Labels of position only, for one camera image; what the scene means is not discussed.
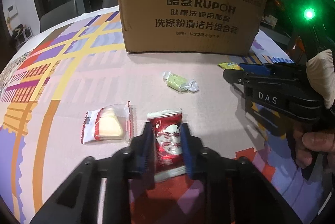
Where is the white bandage wrap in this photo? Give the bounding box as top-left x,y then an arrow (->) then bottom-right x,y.
306,49 -> 335,109

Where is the green durian candy packet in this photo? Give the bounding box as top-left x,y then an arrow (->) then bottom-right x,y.
218,62 -> 243,71

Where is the red snack packet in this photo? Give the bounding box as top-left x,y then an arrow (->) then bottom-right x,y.
147,109 -> 186,183

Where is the brown cardboard box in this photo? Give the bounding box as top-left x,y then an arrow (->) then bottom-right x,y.
118,0 -> 267,56

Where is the pale green wrapped candy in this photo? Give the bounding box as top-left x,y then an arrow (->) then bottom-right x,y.
163,71 -> 199,93

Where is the white clear wafer packet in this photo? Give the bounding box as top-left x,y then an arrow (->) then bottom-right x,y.
81,101 -> 134,145

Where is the right hand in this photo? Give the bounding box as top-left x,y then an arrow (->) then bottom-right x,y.
293,125 -> 334,173

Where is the colourful patterned table mat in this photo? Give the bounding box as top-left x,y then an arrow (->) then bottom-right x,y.
1,8 -> 329,223

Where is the white shoe rack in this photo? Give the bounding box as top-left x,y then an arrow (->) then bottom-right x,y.
11,24 -> 32,47

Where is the grey chair left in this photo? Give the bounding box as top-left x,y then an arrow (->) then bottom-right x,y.
40,0 -> 85,32

